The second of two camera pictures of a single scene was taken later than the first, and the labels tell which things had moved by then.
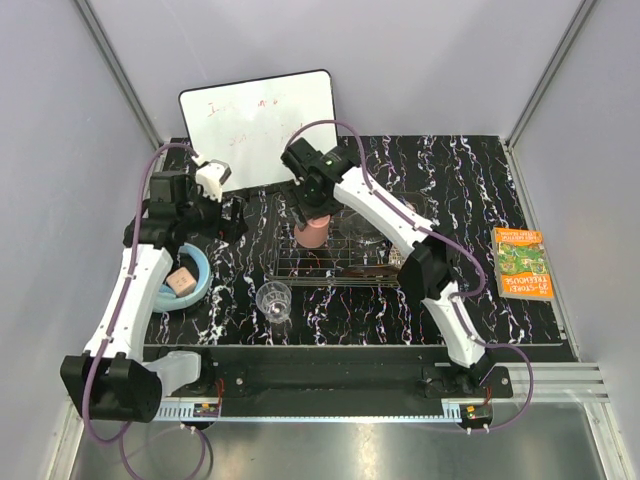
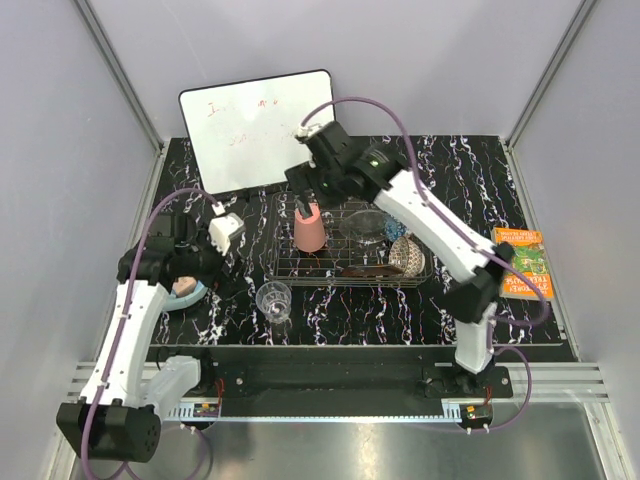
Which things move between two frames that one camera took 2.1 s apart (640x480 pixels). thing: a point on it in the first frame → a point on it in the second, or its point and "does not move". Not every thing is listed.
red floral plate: [373, 271] does not move
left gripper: [228, 230] → [214, 278]
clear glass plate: [358, 229] does not move
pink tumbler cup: [315, 232] does not move
